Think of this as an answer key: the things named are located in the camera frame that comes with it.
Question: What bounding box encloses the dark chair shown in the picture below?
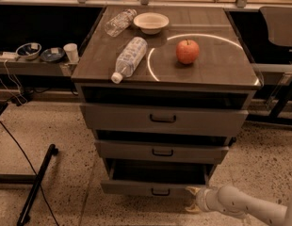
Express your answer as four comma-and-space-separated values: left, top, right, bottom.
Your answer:
260, 7, 292, 124

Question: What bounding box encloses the white power strip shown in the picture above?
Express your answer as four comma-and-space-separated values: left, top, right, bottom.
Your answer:
0, 52, 18, 61

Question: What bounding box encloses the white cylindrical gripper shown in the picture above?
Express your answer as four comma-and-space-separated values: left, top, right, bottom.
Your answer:
185, 186, 210, 213

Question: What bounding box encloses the dark blue bowl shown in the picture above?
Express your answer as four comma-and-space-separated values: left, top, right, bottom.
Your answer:
41, 47, 65, 62

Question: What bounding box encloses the red apple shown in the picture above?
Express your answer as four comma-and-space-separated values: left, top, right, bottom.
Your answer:
176, 40, 200, 64

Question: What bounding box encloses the grey top drawer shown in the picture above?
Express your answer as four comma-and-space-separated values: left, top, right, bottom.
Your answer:
80, 104, 248, 137

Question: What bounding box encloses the white ceramic bowl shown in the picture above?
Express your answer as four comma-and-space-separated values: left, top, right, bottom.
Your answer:
134, 12, 169, 35

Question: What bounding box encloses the black floor cable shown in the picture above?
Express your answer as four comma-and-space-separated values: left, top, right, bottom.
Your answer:
0, 119, 60, 226

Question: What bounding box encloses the grey drawer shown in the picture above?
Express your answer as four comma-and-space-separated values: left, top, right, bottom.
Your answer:
80, 104, 248, 137
95, 140, 229, 165
101, 159, 216, 199

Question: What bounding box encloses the grey bottom drawer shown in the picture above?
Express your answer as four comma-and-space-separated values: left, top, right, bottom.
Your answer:
101, 159, 216, 199

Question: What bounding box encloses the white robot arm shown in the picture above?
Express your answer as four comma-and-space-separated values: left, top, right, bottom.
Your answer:
186, 186, 292, 226

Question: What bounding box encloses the white paper cup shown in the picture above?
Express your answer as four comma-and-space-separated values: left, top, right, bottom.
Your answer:
63, 43, 79, 63

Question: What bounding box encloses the clear empty plastic bottle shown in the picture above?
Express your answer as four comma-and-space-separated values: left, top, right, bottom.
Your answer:
105, 8, 137, 37

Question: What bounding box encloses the grey middle drawer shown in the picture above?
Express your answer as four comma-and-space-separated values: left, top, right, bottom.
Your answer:
95, 140, 229, 165

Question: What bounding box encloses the dark wood drawer cabinet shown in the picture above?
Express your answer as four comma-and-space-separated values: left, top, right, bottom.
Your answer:
72, 7, 262, 109

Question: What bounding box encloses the grey side shelf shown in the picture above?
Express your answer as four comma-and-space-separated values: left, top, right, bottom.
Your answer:
0, 60, 76, 76

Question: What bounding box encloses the white rimmed dark bowl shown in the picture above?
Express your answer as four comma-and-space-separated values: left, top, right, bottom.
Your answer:
16, 42, 41, 60

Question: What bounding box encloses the clear bottle white cap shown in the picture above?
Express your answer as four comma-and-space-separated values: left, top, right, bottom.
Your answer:
111, 37, 148, 84

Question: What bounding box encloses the black floor stand leg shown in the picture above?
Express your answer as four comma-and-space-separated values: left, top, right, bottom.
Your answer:
17, 144, 58, 226

